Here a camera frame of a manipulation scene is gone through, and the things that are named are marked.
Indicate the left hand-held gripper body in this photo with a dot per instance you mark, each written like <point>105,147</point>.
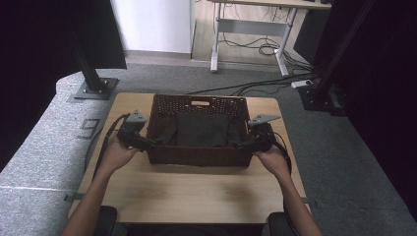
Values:
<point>131,134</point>

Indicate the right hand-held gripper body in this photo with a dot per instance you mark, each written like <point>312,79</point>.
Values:
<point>265,139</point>

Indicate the dark cloth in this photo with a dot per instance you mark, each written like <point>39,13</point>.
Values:
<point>201,129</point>

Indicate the brown woven basket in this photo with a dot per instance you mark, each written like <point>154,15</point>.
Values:
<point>200,157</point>

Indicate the person's right hand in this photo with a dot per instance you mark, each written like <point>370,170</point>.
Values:
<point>273,164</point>

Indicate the person's left hand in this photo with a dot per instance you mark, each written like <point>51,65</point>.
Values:
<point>116,155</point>

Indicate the grey square tape mark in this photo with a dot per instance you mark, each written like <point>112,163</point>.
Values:
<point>84,134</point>

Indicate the black stand with grey base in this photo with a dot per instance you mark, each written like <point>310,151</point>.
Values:
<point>93,87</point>

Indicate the white power strip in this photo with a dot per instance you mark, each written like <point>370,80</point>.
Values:
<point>302,83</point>

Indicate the grey tape strip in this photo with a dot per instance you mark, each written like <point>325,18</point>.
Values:
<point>72,197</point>

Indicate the person's lap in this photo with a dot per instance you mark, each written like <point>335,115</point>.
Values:
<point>195,230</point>

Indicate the white panel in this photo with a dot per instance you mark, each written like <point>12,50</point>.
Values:
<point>152,24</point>

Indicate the dark flat panel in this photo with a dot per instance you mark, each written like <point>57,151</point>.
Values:
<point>309,36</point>

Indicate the black curtain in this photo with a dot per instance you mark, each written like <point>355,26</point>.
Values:
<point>36,65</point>
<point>387,82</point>

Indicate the white desk frame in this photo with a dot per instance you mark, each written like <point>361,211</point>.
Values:
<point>252,28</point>

